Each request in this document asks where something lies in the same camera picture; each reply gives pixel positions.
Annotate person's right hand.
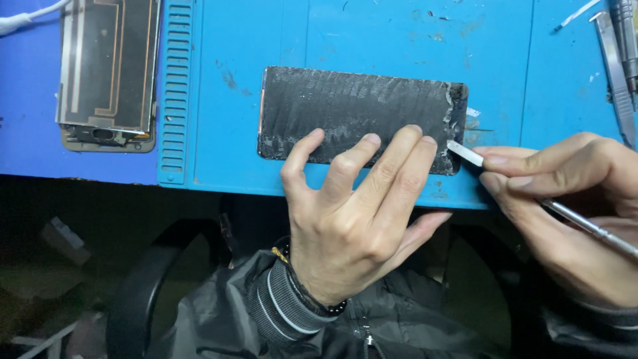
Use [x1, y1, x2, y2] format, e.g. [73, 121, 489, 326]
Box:
[471, 132, 638, 309]

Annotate person's left hand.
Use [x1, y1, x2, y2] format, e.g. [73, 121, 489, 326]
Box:
[280, 125, 453, 308]

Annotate metal scraper tool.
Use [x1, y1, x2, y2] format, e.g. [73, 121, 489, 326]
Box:
[447, 140, 638, 262]

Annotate black phone screen panel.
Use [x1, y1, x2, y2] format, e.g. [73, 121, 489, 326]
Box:
[257, 66, 470, 176]

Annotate person's black jacket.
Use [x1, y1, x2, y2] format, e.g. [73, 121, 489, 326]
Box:
[147, 249, 638, 359]

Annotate metal tweezers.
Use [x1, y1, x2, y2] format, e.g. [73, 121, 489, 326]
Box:
[588, 11, 638, 151]

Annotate grey metal screwdriver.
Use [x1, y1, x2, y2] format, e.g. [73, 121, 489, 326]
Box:
[611, 0, 638, 111]

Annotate blue silicone repair mat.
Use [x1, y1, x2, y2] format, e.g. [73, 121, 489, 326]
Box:
[158, 0, 638, 210]

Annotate white adhesive strip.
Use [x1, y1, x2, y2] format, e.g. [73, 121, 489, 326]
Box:
[552, 0, 603, 34]

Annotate black chair armrest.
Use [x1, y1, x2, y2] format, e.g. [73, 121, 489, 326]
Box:
[106, 218, 222, 359]

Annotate black bead bracelet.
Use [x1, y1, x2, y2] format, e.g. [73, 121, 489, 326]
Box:
[271, 237, 349, 317]

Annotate disassembled phone frame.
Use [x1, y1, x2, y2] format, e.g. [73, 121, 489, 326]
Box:
[55, 0, 162, 153]

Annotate white cable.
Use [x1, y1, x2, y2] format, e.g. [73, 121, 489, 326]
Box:
[0, 0, 73, 37]

